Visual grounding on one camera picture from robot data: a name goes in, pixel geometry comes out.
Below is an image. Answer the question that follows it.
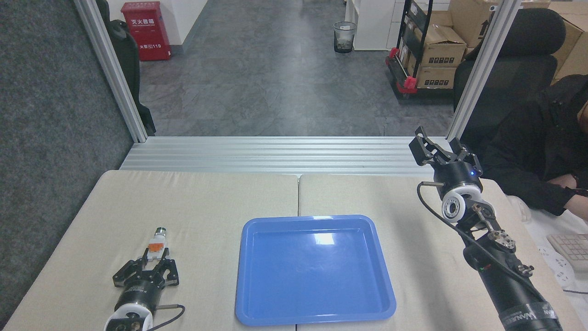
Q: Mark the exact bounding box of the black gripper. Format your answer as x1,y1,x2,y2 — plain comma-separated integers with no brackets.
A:
409,126,484,194
113,248,180,307

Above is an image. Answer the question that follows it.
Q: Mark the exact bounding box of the white orange switch part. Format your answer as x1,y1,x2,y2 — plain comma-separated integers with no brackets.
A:
146,226,169,265

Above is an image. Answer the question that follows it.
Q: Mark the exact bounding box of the blue plastic tray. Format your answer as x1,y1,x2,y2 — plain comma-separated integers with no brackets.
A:
235,215,397,327

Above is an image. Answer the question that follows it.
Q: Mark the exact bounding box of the person's hand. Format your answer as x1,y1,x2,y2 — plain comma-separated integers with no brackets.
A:
549,175,578,189
565,193,588,213

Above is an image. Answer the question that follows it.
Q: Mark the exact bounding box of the cardboard box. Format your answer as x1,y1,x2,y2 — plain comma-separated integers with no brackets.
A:
548,1,588,82
416,66,457,89
448,0,500,49
415,25,467,68

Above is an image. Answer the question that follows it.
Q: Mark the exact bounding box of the black red trolley cart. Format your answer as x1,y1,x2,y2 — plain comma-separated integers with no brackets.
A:
385,0,456,100

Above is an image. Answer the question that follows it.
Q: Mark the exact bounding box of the person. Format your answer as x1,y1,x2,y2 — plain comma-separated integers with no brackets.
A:
480,74,588,217

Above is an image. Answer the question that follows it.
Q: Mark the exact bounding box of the white computer mouse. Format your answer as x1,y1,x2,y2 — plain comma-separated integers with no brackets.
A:
507,195,532,224

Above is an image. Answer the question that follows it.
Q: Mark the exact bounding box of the black office chair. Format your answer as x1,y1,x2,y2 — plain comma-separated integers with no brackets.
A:
453,8,566,154

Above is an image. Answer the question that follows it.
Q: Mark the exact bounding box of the white cabinet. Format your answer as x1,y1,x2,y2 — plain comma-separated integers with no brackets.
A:
345,0,406,51

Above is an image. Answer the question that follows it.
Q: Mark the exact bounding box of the mesh trash bin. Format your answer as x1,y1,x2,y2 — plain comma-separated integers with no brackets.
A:
334,21,357,54

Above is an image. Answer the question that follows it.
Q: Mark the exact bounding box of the white keyboard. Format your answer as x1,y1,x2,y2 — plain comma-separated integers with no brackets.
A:
546,233,588,272

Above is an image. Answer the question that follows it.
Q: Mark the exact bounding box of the white power strip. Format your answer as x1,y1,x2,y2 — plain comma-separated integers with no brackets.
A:
537,247,576,289

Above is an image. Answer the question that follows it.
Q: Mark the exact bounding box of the black bag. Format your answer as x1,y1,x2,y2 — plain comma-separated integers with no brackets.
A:
96,0,157,137

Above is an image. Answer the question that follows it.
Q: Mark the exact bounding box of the red fire extinguisher box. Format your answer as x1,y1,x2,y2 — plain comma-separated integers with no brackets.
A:
121,1,172,62

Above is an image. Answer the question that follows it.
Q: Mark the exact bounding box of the silver aluminium post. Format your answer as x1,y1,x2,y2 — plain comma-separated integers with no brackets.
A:
73,0,148,143
446,0,523,141

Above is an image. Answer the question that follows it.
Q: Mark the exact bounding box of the silver aluminium rail base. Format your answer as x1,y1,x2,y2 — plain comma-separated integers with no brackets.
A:
119,136,453,178

